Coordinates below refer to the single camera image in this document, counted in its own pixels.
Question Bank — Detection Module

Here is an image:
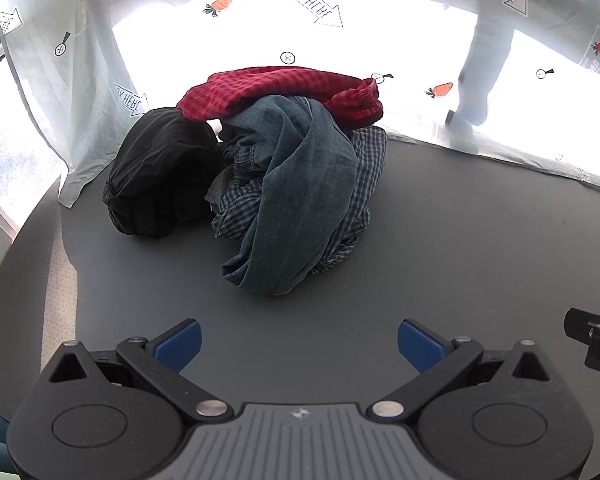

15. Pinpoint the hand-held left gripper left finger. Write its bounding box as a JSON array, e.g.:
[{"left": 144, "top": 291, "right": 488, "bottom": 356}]
[{"left": 47, "top": 318, "right": 233, "bottom": 421}]

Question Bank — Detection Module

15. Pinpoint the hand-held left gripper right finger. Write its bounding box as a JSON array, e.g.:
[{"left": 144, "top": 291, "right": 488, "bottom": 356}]
[{"left": 367, "top": 318, "right": 553, "bottom": 421}]

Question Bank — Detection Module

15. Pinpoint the red checked shirt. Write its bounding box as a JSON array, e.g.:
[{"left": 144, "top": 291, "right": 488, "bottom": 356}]
[{"left": 176, "top": 66, "right": 384, "bottom": 130}]

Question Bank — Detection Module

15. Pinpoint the black garment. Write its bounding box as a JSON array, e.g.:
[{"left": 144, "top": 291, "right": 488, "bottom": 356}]
[{"left": 102, "top": 106, "right": 226, "bottom": 239}]

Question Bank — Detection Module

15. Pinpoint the blue denim garment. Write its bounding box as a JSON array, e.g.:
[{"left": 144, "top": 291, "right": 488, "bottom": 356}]
[{"left": 220, "top": 95, "right": 358, "bottom": 297}]

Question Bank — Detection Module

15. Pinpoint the blue plaid shirt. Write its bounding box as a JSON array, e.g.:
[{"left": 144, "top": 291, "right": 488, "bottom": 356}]
[{"left": 207, "top": 125, "right": 388, "bottom": 276}]

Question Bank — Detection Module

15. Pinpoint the white printed sheet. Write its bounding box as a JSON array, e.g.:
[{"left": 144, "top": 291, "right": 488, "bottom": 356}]
[{"left": 0, "top": 0, "right": 600, "bottom": 211}]

